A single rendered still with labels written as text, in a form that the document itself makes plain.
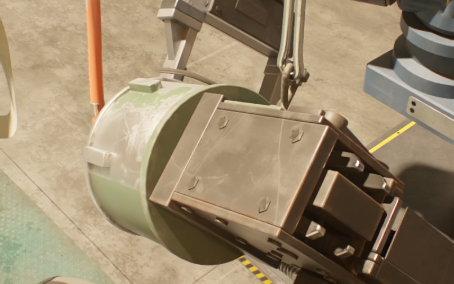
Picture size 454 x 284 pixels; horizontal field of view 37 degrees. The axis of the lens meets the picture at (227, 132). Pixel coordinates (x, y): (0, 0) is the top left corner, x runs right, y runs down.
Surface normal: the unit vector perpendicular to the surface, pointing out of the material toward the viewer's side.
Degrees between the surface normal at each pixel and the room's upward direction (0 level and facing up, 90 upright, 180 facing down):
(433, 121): 90
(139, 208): 85
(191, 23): 65
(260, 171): 43
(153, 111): 35
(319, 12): 0
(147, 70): 0
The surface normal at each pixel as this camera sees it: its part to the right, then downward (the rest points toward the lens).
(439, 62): -0.45, 0.58
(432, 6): -0.34, 0.88
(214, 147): -0.66, -0.48
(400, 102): -0.76, 0.42
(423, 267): 0.60, 0.11
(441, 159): 0.00, -0.76
